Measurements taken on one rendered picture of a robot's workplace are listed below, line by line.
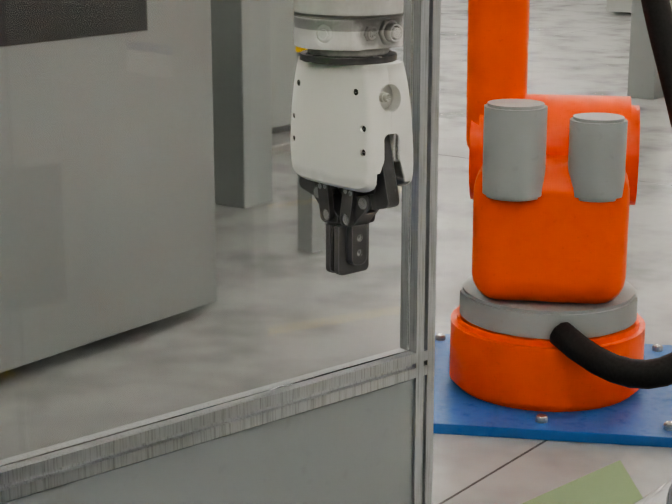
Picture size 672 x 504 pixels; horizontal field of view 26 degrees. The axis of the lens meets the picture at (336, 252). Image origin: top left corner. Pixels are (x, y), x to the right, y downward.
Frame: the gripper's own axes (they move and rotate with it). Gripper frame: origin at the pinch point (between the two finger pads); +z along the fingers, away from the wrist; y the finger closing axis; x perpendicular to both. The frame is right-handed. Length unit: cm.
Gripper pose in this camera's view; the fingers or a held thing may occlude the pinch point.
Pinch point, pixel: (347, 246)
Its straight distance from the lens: 116.1
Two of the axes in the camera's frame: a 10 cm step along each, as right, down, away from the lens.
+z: 0.0, 9.7, 2.5
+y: -6.5, -1.9, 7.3
